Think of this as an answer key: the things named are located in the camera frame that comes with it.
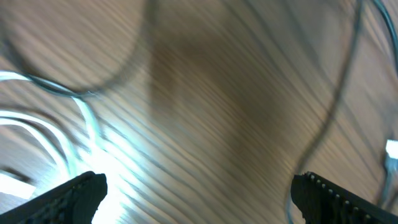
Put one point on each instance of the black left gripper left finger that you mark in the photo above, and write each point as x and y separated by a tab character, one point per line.
73	202

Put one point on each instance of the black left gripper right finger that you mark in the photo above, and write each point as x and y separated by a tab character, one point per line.
323	202

